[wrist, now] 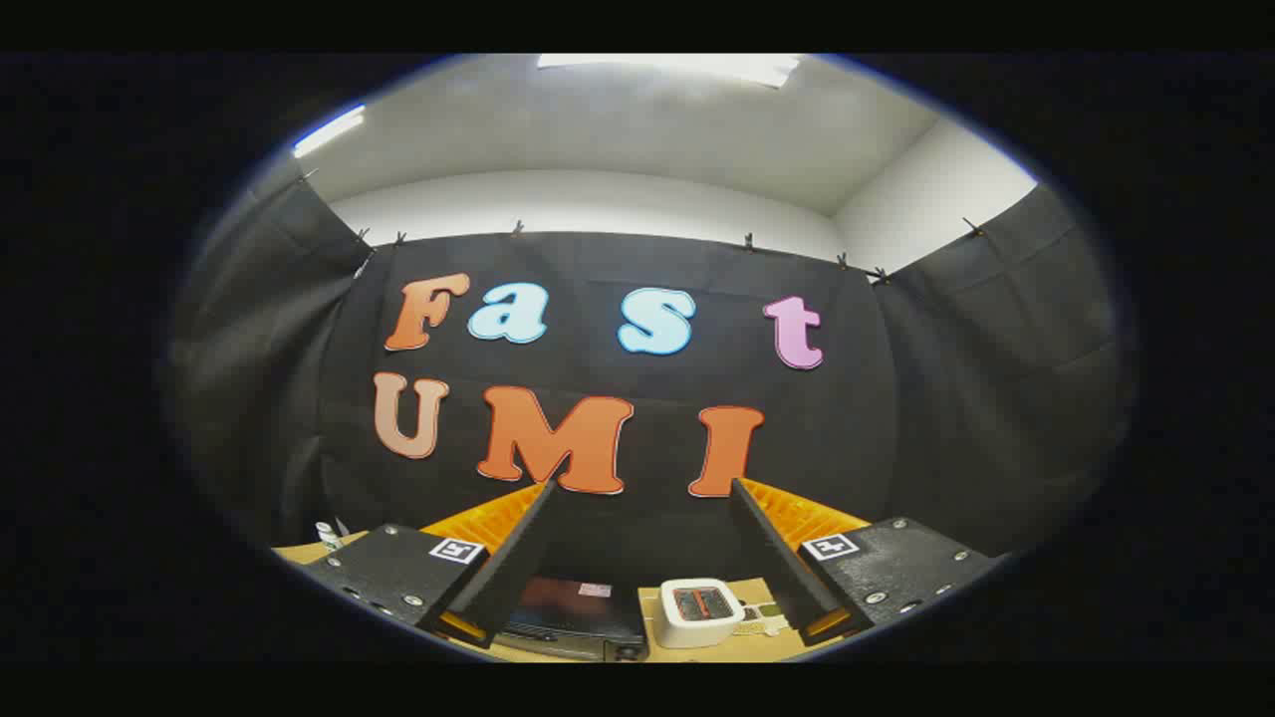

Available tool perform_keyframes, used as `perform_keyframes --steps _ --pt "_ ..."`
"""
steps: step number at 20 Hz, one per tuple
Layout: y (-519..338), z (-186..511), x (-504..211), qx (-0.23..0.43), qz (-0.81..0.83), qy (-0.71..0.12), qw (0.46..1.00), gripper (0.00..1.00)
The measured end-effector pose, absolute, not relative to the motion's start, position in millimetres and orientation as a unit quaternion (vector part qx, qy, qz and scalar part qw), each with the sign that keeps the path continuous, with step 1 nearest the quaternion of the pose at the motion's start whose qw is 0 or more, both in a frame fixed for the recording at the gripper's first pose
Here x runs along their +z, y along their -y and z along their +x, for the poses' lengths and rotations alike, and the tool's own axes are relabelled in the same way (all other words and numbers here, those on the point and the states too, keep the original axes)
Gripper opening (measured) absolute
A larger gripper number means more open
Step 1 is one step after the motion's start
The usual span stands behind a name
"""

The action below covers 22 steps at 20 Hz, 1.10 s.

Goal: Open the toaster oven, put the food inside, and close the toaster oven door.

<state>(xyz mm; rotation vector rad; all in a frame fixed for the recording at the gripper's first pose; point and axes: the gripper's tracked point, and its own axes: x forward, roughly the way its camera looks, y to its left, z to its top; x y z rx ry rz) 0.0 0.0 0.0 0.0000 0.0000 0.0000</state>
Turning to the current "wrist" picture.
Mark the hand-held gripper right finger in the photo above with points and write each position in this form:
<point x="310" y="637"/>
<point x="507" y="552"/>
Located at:
<point x="782" y="568"/>

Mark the ceiling light panel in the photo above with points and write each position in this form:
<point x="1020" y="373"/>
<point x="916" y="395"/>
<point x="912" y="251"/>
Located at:
<point x="667" y="66"/>
<point x="329" y="131"/>

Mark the white bottle with green label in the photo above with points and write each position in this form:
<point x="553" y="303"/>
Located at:
<point x="328" y="538"/>

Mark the white pop-up toaster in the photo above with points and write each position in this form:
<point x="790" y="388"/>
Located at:
<point x="702" y="617"/>

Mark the row of black cloth clips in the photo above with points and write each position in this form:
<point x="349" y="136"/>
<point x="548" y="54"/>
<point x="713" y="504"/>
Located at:
<point x="749" y="242"/>

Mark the black toaster oven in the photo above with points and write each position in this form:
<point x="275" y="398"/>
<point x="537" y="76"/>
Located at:
<point x="568" y="607"/>

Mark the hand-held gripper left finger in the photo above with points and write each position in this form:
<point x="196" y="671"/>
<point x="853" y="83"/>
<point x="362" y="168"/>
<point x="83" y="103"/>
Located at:
<point x="503" y="573"/>

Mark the white divided dish of beans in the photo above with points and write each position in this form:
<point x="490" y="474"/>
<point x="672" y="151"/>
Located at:
<point x="759" y="622"/>

